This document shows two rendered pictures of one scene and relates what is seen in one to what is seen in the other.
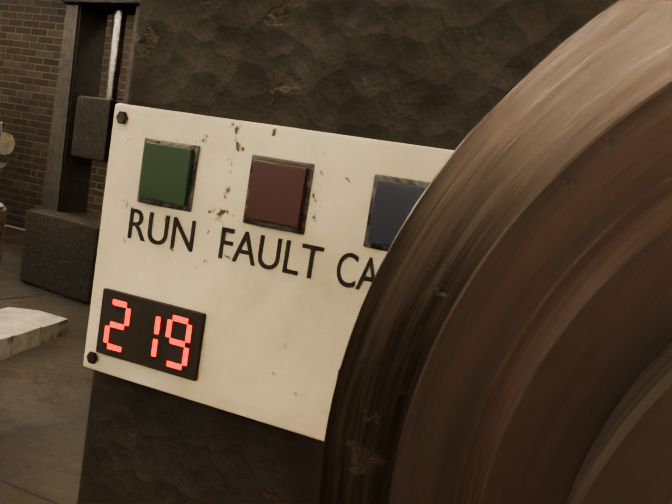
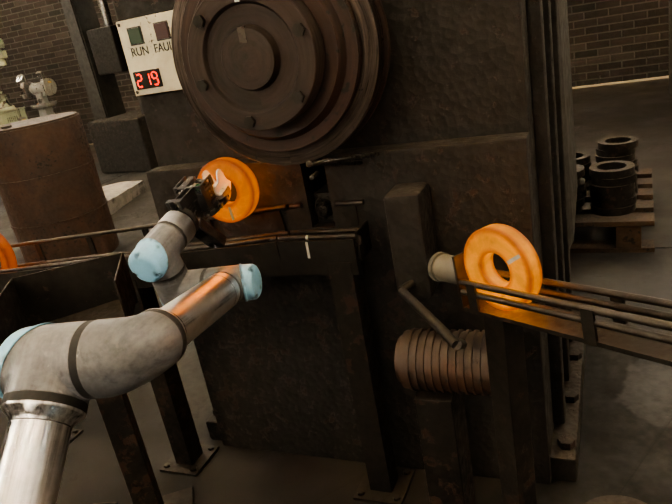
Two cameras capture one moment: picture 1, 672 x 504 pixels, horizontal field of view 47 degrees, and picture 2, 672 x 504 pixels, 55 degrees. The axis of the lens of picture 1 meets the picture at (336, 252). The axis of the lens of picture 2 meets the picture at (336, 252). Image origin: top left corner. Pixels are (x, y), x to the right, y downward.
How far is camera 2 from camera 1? 121 cm
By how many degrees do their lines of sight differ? 14
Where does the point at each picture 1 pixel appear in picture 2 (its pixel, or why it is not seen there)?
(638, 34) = not seen: outside the picture
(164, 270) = (144, 61)
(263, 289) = (168, 56)
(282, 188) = (162, 28)
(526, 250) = (185, 22)
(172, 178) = (137, 36)
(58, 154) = (90, 78)
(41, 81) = (54, 30)
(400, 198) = not seen: hidden behind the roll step
